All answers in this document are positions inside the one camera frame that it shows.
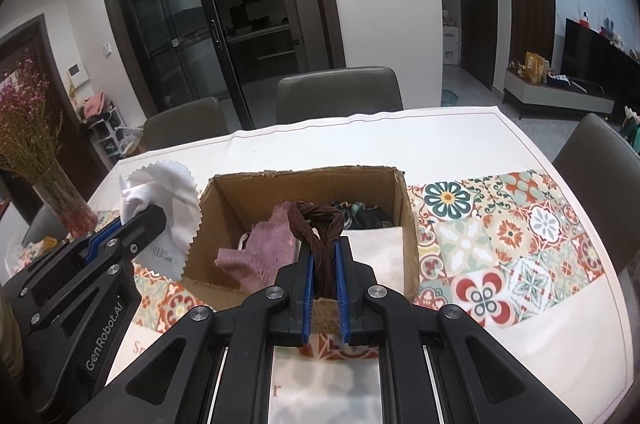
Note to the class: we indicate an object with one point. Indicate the purple microfiber cloth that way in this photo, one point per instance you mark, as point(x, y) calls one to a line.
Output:
point(270, 247)

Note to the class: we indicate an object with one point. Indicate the patterned tablecloth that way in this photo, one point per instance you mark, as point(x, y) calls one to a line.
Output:
point(499, 232)

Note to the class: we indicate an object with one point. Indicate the black white patterned pouch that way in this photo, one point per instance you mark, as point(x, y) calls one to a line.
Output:
point(243, 241)

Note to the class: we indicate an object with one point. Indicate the white lens cloth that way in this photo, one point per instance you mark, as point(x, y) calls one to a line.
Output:
point(162, 199)

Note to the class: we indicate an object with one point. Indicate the low tv cabinet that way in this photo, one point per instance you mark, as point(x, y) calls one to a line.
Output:
point(541, 98)

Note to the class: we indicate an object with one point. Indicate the glass vase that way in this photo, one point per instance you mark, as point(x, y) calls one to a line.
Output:
point(59, 193)

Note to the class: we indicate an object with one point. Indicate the grey chair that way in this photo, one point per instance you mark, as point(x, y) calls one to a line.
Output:
point(337, 93)
point(602, 171)
point(184, 124)

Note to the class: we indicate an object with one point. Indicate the dried pink flowers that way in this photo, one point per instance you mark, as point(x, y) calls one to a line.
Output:
point(29, 133)

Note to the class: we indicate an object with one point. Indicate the black television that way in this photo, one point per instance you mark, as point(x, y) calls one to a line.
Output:
point(590, 57)

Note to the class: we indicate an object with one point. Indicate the grey chair back centre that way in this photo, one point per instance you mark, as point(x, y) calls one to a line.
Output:
point(337, 93)

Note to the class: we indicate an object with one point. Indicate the grey chair back left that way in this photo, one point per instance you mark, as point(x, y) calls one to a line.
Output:
point(184, 124)

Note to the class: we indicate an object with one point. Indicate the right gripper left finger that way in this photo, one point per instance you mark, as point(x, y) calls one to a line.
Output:
point(212, 366)

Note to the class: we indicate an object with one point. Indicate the white shoe rack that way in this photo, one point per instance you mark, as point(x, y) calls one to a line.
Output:
point(112, 138)

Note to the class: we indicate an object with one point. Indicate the brown cardboard box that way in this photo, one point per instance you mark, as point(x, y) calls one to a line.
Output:
point(254, 224)

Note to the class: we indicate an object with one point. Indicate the black patterned silk scarf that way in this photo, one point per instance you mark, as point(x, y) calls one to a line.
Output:
point(362, 216)

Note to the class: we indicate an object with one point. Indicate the brown hair scrunchie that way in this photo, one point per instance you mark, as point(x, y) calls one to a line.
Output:
point(319, 226)

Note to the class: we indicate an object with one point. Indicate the glass sliding door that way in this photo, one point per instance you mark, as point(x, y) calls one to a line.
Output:
point(237, 51)

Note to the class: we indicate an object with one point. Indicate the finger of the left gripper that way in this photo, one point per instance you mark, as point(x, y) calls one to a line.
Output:
point(85, 259)
point(41, 304)

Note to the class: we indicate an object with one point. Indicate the grey chair right side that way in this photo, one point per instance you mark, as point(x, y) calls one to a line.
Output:
point(602, 171)

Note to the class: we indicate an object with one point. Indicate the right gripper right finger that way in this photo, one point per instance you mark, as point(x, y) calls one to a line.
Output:
point(436, 366)

